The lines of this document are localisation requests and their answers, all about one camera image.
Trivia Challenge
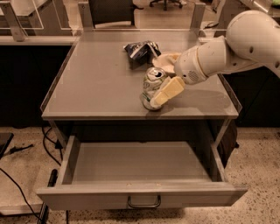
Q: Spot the grey cabinet table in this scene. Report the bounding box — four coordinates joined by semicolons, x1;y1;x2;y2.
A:
39;2;243;169

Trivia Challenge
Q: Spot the rolling chair base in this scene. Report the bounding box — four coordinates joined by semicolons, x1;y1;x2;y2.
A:
149;0;183;11

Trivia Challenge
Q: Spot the open grey top drawer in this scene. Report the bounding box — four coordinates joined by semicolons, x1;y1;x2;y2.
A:
37;136;248;210

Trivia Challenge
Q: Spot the black office chair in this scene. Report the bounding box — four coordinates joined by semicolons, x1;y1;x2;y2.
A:
88;0;143;25

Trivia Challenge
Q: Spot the green white 7up can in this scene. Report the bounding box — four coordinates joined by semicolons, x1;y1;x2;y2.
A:
141;67;167;110

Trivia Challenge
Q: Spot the dark flat device on floor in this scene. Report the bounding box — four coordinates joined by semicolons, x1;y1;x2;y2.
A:
0;133;14;159

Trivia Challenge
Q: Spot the black floor cable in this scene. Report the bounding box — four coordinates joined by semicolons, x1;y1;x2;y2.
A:
0;125;64;222

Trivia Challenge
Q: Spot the blue crumpled chip bag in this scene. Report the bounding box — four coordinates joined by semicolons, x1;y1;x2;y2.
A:
123;40;161;65

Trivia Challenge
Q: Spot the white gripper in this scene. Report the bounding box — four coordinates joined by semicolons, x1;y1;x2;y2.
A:
150;46;207;108

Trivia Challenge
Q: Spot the metal drawer handle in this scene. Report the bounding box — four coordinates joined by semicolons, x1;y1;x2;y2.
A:
127;195;161;209

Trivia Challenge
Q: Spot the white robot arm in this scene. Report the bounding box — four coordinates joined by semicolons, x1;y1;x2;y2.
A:
147;10;280;109

